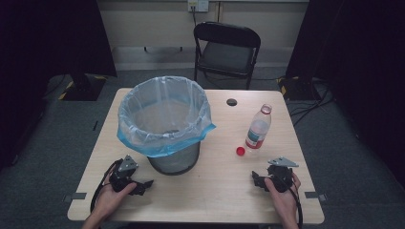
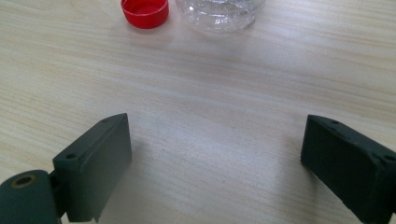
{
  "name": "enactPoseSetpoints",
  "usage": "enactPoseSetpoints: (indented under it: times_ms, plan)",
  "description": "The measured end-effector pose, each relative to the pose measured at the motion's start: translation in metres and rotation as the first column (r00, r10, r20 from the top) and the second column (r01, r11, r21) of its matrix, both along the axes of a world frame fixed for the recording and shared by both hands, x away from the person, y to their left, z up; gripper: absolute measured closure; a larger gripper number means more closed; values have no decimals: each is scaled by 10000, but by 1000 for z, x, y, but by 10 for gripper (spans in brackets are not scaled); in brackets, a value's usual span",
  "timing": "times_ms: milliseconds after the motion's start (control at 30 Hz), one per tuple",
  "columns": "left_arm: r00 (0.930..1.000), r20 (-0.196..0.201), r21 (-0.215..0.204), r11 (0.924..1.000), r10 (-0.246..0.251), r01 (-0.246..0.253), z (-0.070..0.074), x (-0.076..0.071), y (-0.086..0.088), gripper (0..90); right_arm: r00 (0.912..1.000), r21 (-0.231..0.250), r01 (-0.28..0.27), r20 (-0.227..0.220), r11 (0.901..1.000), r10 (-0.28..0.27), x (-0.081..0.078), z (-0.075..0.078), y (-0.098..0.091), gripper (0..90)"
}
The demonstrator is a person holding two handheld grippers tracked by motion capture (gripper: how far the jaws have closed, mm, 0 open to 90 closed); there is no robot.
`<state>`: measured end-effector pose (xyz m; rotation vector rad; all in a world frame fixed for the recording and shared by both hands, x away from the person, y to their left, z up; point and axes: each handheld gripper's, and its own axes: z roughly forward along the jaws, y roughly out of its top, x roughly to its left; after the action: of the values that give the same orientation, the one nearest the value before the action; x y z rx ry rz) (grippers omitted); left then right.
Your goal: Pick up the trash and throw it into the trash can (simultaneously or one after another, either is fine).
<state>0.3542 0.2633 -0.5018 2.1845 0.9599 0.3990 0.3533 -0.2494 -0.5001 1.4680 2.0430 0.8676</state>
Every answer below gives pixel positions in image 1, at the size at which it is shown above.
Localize white wall socket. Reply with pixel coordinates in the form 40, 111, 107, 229
187, 0, 210, 13

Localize person's left hand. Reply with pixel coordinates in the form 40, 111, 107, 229
92, 180, 138, 221

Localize black folding chair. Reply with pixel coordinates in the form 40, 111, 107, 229
193, 21, 263, 91

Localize translucent blue bin liner bag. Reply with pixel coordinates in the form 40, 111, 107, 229
116, 75, 217, 158

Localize clear plastic bottle red label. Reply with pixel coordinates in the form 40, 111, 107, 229
245, 103, 273, 155

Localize black stand base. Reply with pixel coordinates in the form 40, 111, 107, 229
276, 75, 321, 102
57, 72, 108, 102

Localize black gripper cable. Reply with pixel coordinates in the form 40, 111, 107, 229
280, 177, 304, 229
90, 159, 122, 214

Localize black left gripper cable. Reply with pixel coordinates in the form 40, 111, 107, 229
90, 159, 122, 214

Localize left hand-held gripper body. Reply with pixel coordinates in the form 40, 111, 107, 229
109, 155, 139, 194

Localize dark curtain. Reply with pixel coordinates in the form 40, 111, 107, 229
285, 0, 405, 189
0, 0, 117, 173

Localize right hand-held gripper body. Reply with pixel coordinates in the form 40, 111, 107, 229
266, 156, 300, 194

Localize grey mesh trash bin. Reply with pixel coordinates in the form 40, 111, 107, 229
147, 141, 202, 177

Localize person's right hand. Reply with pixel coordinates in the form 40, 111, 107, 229
264, 172, 302, 223

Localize black floor cables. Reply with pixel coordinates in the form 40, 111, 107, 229
286, 78, 336, 128

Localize grey tape strip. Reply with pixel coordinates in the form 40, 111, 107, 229
62, 192, 88, 204
304, 191, 328, 202

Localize black plug cable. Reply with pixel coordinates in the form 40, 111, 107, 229
190, 5, 199, 28

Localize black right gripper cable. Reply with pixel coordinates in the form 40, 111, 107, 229
280, 177, 304, 229

